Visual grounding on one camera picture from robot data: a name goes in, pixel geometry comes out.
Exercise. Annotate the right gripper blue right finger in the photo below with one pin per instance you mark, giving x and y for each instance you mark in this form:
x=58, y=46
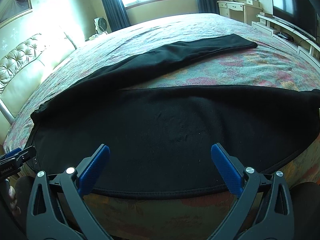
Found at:
x=229, y=168

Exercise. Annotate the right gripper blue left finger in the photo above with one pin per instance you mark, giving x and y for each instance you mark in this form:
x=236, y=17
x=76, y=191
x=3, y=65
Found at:
x=90, y=169

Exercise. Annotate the black pants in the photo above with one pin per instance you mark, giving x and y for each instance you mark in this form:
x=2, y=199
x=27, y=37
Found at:
x=160, y=138

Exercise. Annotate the left hand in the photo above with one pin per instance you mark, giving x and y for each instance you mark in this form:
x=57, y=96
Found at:
x=15, y=209

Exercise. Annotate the cream tufted headboard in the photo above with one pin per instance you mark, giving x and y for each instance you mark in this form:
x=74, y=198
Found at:
x=25, y=67

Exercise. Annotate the floral bedspread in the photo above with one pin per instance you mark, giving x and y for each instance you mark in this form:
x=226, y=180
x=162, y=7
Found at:
x=279, y=205

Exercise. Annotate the white tv stand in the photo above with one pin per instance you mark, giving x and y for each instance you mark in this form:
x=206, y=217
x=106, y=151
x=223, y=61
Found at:
x=294, y=39

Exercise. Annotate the white desk fan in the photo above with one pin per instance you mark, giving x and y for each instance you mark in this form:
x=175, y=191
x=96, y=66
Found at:
x=100, y=25

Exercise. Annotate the dark blue left curtain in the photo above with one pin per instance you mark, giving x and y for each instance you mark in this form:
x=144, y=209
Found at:
x=116, y=14

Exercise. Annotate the white vanity dresser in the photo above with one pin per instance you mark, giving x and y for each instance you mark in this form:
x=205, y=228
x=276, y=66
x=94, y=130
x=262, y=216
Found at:
x=244, y=11

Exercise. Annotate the black flat television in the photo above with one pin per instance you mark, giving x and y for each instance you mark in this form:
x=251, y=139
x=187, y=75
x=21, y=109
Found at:
x=298, y=13

